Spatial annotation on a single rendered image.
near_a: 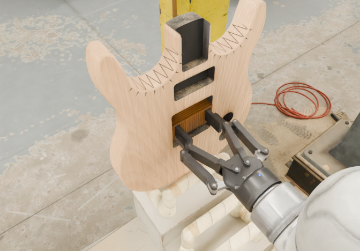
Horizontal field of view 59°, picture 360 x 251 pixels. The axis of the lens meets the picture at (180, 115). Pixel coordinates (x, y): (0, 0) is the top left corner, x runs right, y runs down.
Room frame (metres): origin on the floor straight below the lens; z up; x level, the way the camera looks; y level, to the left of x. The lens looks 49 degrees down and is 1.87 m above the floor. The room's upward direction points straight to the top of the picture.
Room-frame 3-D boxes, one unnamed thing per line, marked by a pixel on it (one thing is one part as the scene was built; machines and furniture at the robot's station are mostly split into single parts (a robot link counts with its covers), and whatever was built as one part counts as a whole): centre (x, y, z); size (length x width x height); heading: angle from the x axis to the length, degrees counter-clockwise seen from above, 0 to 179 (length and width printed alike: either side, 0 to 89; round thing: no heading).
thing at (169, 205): (0.35, 0.03, 1.15); 0.03 x 0.03 x 0.09
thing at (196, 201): (0.43, -0.02, 1.02); 0.27 x 0.15 x 0.17; 127
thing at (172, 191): (0.40, -0.04, 1.20); 0.20 x 0.03 x 0.03; 126
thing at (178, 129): (0.39, 0.00, 1.38); 0.07 x 0.01 x 0.03; 36
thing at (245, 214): (0.36, -0.19, 1.04); 0.11 x 0.03 x 0.03; 37
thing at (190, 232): (0.34, -0.09, 1.12); 0.20 x 0.03 x 0.03; 126
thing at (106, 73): (0.36, 0.09, 1.56); 0.07 x 0.04 x 0.10; 125
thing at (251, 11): (0.51, -0.12, 1.55); 0.07 x 0.04 x 0.09; 125
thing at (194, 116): (0.43, -0.02, 1.38); 0.10 x 0.03 x 0.05; 125
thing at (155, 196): (0.38, 0.06, 1.12); 0.11 x 0.03 x 0.03; 37
